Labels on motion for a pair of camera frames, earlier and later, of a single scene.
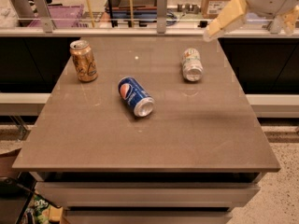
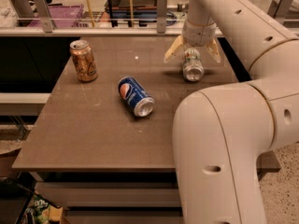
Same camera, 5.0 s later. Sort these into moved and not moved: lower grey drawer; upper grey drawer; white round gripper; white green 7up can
Moved: white round gripper
Not moved: upper grey drawer; white green 7up can; lower grey drawer
